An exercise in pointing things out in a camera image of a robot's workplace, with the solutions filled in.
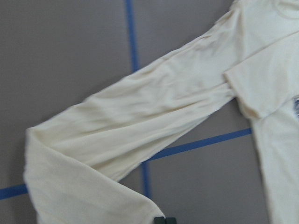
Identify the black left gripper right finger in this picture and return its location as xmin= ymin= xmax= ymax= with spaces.
xmin=165 ymin=217 xmax=177 ymax=224

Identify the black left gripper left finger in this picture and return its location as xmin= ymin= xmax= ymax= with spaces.
xmin=154 ymin=217 xmax=165 ymax=224

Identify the yellow long-sleeve shirt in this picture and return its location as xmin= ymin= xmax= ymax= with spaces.
xmin=24 ymin=0 xmax=299 ymax=224

